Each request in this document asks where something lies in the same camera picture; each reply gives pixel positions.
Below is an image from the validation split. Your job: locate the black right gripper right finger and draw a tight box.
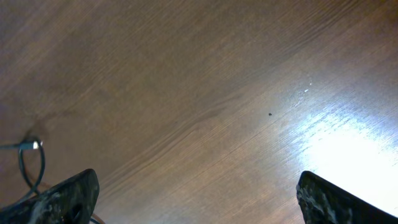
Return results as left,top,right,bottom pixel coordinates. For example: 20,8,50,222
296,170,397,224

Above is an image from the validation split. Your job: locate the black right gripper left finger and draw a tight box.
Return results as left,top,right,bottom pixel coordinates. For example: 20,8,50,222
1,169,100,224

